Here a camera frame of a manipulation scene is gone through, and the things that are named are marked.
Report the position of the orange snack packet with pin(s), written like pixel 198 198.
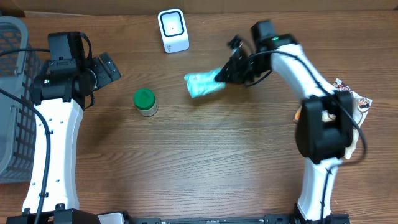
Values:
pixel 297 115

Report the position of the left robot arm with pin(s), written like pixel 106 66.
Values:
pixel 58 96

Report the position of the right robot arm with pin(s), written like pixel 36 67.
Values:
pixel 324 129

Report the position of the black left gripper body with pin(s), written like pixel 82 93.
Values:
pixel 102 76

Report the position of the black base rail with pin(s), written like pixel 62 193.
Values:
pixel 217 220

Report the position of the grey plastic mesh basket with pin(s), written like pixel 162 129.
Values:
pixel 17 121

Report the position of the green capped bottle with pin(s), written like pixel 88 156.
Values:
pixel 145 101

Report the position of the teal snack packet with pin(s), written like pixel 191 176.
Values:
pixel 201 84

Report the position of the white barcode scanner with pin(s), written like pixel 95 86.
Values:
pixel 173 30

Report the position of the beige paper pouch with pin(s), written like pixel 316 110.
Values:
pixel 361 106

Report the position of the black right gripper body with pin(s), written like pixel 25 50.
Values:
pixel 252 66

